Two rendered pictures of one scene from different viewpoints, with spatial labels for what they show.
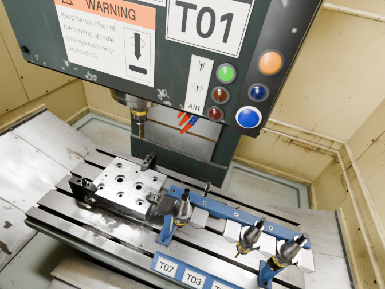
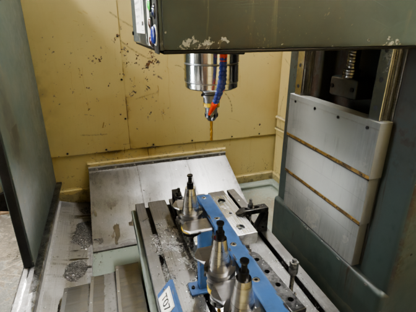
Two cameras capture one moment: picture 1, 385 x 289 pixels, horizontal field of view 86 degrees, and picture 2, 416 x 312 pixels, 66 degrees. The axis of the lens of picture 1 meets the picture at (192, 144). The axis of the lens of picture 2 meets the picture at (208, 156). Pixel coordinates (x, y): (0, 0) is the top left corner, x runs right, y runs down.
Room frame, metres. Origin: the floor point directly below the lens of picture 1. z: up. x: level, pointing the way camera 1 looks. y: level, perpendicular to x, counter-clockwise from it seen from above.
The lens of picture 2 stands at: (0.04, -0.66, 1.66)
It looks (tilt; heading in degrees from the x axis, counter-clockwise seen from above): 22 degrees down; 61
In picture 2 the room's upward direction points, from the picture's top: straight up
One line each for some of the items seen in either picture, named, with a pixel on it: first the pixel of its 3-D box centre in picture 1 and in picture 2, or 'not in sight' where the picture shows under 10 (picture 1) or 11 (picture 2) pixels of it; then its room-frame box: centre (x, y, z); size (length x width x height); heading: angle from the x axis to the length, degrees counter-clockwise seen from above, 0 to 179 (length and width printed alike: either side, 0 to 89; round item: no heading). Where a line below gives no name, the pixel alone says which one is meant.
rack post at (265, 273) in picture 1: (281, 261); not in sight; (0.33, -0.40, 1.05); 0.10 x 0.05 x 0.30; 169
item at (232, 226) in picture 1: (232, 231); (210, 254); (0.32, -0.17, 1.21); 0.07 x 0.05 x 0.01; 169
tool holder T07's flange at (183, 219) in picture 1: (182, 211); (190, 214); (0.35, -0.01, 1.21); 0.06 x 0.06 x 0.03
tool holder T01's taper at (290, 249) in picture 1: (293, 246); (242, 293); (0.29, -0.33, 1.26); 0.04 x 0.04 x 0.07
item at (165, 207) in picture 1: (166, 205); (185, 204); (0.36, 0.04, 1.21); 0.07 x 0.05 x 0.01; 169
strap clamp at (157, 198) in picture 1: (159, 204); not in sight; (0.51, 0.09, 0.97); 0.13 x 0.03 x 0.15; 79
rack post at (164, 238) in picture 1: (169, 216); (204, 249); (0.42, 0.03, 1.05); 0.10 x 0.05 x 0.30; 169
